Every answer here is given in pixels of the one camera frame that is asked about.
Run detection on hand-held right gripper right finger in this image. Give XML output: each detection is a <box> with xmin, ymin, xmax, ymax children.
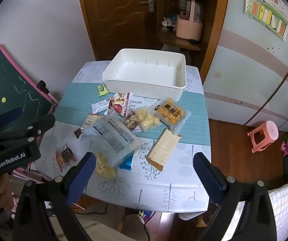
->
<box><xmin>193</xmin><ymin>153</ymin><xmax>277</xmax><ymax>241</ymax></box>

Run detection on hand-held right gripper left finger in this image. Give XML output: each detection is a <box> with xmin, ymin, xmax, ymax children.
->
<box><xmin>12</xmin><ymin>152</ymin><xmax>97</xmax><ymax>241</ymax></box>

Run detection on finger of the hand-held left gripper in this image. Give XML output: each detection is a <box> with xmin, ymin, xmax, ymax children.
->
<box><xmin>0</xmin><ymin>107</ymin><xmax>23</xmax><ymax>131</ymax></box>
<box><xmin>0</xmin><ymin>115</ymin><xmax>56</xmax><ymax>144</ymax></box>

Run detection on clear red-edged nut packet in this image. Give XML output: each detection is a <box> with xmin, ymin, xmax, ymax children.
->
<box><xmin>55</xmin><ymin>144</ymin><xmax>77</xmax><ymax>172</ymax></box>

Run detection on brown snack packet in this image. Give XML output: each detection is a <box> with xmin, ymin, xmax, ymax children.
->
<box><xmin>74</xmin><ymin>113</ymin><xmax>104</xmax><ymax>139</ymax></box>

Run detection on small blue snack packet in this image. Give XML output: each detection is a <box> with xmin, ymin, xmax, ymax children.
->
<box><xmin>119</xmin><ymin>154</ymin><xmax>135</xmax><ymax>171</ymax></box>

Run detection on large translucent labelled packet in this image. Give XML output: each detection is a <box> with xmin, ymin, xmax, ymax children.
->
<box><xmin>80</xmin><ymin>115</ymin><xmax>144</xmax><ymax>167</ymax></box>

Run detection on beige cracker packet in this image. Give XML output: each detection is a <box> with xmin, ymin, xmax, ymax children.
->
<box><xmin>146</xmin><ymin>128</ymin><xmax>182</xmax><ymax>172</ymax></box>

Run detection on green snack packet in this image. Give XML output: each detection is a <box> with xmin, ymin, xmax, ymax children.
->
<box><xmin>97</xmin><ymin>84</ymin><xmax>109</xmax><ymax>97</ymax></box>

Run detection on clear nut snack packet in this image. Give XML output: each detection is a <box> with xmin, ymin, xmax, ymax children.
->
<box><xmin>122</xmin><ymin>113</ymin><xmax>142</xmax><ymax>132</ymax></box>

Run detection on red and white snack packet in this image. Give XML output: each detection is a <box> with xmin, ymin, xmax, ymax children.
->
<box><xmin>107</xmin><ymin>92</ymin><xmax>134</xmax><ymax>117</ymax></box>

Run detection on orange cookie tray packet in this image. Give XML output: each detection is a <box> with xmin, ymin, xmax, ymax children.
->
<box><xmin>154</xmin><ymin>97</ymin><xmax>192</xmax><ymax>134</ymax></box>

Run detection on clear yellow puff packet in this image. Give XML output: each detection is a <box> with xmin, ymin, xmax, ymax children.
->
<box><xmin>132</xmin><ymin>105</ymin><xmax>161</xmax><ymax>132</ymax></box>

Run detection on white plastic box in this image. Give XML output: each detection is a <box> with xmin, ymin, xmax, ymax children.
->
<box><xmin>102</xmin><ymin>48</ymin><xmax>186</xmax><ymax>100</ymax></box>

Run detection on yellow chips packet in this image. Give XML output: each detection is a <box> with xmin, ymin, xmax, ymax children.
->
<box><xmin>95</xmin><ymin>152</ymin><xmax>118</xmax><ymax>180</ymax></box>

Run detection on pink-framed green chalkboard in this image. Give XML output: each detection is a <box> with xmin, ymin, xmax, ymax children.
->
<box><xmin>0</xmin><ymin>39</ymin><xmax>59</xmax><ymax>141</ymax></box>

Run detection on tree-printed tablecloth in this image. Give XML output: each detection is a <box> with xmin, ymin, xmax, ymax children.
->
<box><xmin>35</xmin><ymin>61</ymin><xmax>212</xmax><ymax>212</ymax></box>

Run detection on teal striped table mat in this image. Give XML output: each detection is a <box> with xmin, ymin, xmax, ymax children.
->
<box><xmin>55</xmin><ymin>82</ymin><xmax>211</xmax><ymax>146</ymax></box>

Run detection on white long snack packet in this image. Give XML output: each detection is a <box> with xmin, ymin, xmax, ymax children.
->
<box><xmin>91</xmin><ymin>98</ymin><xmax>115</xmax><ymax>113</ymax></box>

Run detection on pink plastic stool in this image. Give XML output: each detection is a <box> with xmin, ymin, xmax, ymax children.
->
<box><xmin>247</xmin><ymin>120</ymin><xmax>279</xmax><ymax>153</ymax></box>

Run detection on white mesh cloth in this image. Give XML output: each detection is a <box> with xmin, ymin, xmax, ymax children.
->
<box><xmin>234</xmin><ymin>173</ymin><xmax>288</xmax><ymax>241</ymax></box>

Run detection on pale striped wardrobe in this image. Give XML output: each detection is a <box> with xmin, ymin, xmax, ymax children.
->
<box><xmin>203</xmin><ymin>0</ymin><xmax>288</xmax><ymax>132</ymax></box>

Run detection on wooden door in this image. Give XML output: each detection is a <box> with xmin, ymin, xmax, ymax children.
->
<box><xmin>76</xmin><ymin>0</ymin><xmax>159</xmax><ymax>62</ymax></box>

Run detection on pink plastic basket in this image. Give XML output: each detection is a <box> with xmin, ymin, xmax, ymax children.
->
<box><xmin>175</xmin><ymin>0</ymin><xmax>204</xmax><ymax>41</ymax></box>

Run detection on small shelf figures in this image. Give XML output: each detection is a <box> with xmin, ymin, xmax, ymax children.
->
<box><xmin>162</xmin><ymin>16</ymin><xmax>177</xmax><ymax>32</ymax></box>

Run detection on wooden shelf unit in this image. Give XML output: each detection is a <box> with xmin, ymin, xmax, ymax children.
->
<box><xmin>156</xmin><ymin>0</ymin><xmax>231</xmax><ymax>83</ymax></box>

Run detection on metal door handle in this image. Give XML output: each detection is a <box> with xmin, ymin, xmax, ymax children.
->
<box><xmin>139</xmin><ymin>0</ymin><xmax>155</xmax><ymax>12</ymax></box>

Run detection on wall poster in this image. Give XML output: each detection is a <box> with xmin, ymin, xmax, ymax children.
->
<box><xmin>244</xmin><ymin>0</ymin><xmax>288</xmax><ymax>41</ymax></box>

